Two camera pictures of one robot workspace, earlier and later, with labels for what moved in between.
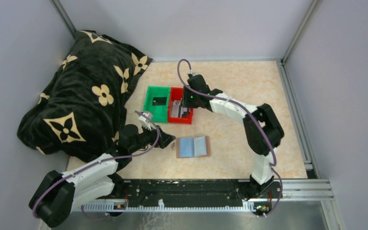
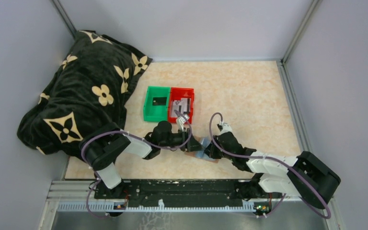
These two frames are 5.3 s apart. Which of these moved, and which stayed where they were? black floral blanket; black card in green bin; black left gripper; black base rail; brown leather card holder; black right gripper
Moved: brown leather card holder; black left gripper; black right gripper
Stayed: black card in green bin; black floral blanket; black base rail
